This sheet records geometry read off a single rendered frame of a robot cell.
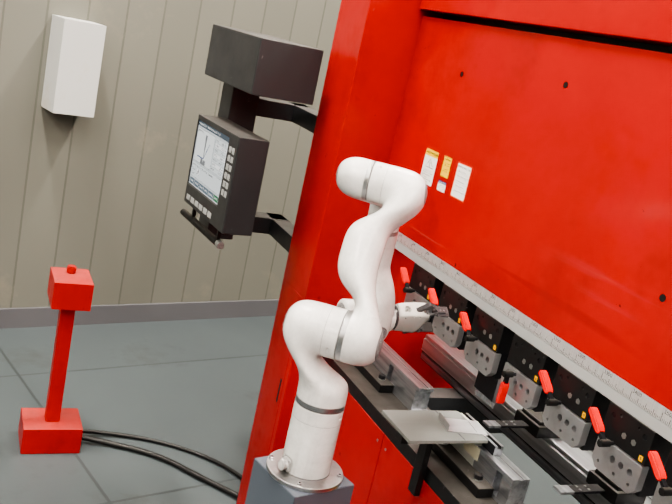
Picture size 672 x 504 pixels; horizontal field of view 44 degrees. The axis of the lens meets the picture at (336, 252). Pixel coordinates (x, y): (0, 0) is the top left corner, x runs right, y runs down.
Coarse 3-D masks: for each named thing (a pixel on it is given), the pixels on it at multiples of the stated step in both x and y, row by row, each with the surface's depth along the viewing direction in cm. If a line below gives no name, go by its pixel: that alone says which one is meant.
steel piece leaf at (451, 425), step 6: (444, 420) 246; (450, 420) 251; (456, 420) 252; (462, 420) 253; (444, 426) 246; (450, 426) 247; (456, 426) 248; (462, 426) 248; (468, 426) 249; (456, 432) 244; (462, 432) 244; (468, 432) 245; (474, 432) 246
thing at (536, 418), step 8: (520, 416) 263; (528, 416) 261; (536, 416) 259; (488, 424) 253; (496, 424) 254; (504, 424) 256; (512, 424) 257; (520, 424) 258; (528, 424) 259; (536, 424) 256; (536, 432) 255; (544, 432) 256; (552, 432) 257
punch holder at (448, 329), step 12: (444, 288) 267; (444, 300) 267; (456, 300) 260; (468, 300) 255; (456, 312) 260; (468, 312) 256; (432, 324) 271; (444, 324) 266; (456, 324) 259; (444, 336) 264; (456, 336) 258
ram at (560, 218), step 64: (448, 64) 277; (512, 64) 245; (576, 64) 220; (640, 64) 200; (448, 128) 274; (512, 128) 243; (576, 128) 218; (640, 128) 198; (448, 192) 270; (512, 192) 240; (576, 192) 216; (640, 192) 196; (448, 256) 267; (512, 256) 237; (576, 256) 214; (640, 256) 194; (512, 320) 235; (576, 320) 212; (640, 320) 192; (640, 384) 191
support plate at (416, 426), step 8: (392, 416) 245; (400, 416) 246; (408, 416) 248; (416, 416) 249; (424, 416) 250; (432, 416) 251; (448, 416) 254; (456, 416) 255; (392, 424) 242; (400, 424) 241; (408, 424) 242; (416, 424) 243; (424, 424) 245; (432, 424) 246; (440, 424) 247; (400, 432) 237; (408, 432) 237; (416, 432) 238; (424, 432) 240; (432, 432) 241; (440, 432) 242; (448, 432) 243; (408, 440) 233; (416, 440) 234; (424, 440) 235; (432, 440) 236; (440, 440) 237; (448, 440) 238; (456, 440) 239; (464, 440) 240; (472, 440) 241; (480, 440) 242
